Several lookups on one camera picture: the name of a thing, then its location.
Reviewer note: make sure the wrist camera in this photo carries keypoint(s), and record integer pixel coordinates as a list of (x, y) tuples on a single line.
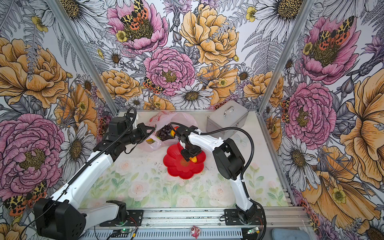
[(117, 126), (183, 132)]

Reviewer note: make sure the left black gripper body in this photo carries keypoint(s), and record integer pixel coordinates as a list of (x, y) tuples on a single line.
[(137, 135)]

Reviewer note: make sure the red orange peach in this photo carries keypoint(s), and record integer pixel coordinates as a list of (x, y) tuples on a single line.
[(174, 131)]

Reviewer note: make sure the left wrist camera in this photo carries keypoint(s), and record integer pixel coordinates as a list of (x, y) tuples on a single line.
[(117, 126)]

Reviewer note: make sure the aluminium front rail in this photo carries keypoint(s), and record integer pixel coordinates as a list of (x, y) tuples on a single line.
[(280, 217)]

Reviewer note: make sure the dark purple grapes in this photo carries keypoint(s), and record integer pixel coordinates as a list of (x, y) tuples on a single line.
[(165, 133)]

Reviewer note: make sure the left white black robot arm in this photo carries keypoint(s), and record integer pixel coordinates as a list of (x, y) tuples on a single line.
[(69, 197)]

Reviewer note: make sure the yellow bell pepper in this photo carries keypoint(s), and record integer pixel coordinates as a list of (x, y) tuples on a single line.
[(150, 141)]

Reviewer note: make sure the blue grey cloth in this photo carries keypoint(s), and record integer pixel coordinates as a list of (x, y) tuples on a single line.
[(287, 234)]

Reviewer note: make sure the red flower-shaped plate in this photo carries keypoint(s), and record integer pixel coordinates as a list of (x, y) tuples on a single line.
[(177, 166)]

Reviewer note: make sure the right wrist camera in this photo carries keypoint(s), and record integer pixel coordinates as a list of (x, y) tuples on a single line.
[(183, 132)]

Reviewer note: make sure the pink plastic bag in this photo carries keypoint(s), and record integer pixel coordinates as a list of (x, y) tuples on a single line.
[(160, 119)]

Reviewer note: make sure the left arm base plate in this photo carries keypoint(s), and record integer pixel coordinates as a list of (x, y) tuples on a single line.
[(132, 218)]

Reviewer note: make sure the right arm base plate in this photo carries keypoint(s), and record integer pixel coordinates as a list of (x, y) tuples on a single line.
[(235, 217)]

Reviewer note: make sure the silver metal box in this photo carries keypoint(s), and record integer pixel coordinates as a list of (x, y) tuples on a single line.
[(231, 114)]

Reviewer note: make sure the small pink red object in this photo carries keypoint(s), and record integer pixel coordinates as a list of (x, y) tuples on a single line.
[(195, 232)]

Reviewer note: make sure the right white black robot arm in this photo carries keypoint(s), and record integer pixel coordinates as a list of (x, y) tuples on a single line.
[(230, 164)]

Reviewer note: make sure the green circuit board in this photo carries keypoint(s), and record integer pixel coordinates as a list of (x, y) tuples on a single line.
[(254, 230)]

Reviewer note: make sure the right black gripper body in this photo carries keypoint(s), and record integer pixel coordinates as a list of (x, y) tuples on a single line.
[(191, 150)]

